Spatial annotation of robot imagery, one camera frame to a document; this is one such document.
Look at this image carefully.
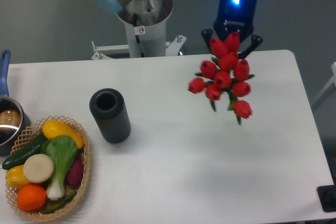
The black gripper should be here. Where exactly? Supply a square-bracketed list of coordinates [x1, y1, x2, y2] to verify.
[201, 0, 263, 59]

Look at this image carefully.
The red tulip bouquet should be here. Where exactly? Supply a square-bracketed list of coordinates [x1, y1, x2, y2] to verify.
[187, 31, 254, 125]

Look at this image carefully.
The dark grey ribbed vase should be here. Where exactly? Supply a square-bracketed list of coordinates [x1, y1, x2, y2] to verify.
[89, 88, 131, 144]

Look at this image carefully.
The black device at edge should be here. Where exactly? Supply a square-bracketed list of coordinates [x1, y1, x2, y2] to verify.
[317, 185, 335, 212]

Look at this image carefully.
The yellow squash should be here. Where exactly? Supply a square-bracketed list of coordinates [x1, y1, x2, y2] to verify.
[42, 120, 84, 150]

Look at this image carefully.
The green bok choy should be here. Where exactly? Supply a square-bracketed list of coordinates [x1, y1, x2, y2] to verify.
[41, 135, 77, 200]

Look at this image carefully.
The purple sweet potato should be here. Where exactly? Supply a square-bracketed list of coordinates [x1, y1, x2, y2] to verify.
[66, 153, 84, 187]

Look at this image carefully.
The woven wicker basket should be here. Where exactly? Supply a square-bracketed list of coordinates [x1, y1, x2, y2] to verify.
[5, 115, 91, 222]

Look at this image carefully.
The green chili pepper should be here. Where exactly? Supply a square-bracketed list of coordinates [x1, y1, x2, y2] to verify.
[42, 191, 77, 215]

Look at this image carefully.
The beige round disc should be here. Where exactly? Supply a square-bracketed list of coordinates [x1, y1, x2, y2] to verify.
[23, 154, 54, 183]

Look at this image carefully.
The dark green cucumber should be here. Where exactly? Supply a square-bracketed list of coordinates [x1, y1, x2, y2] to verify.
[2, 132, 47, 170]

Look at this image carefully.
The orange fruit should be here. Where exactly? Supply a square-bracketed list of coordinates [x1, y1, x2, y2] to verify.
[16, 184, 47, 211]

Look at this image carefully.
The yellow bell pepper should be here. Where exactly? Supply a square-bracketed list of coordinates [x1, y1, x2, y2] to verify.
[6, 165, 31, 189]

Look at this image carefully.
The white metal base frame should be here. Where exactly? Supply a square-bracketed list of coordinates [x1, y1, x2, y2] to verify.
[91, 35, 187, 60]

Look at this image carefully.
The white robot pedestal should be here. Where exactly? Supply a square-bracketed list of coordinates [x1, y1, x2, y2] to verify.
[118, 0, 173, 47]

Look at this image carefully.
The blue handled saucepan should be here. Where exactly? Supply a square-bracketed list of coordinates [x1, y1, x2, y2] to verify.
[1, 49, 31, 156]

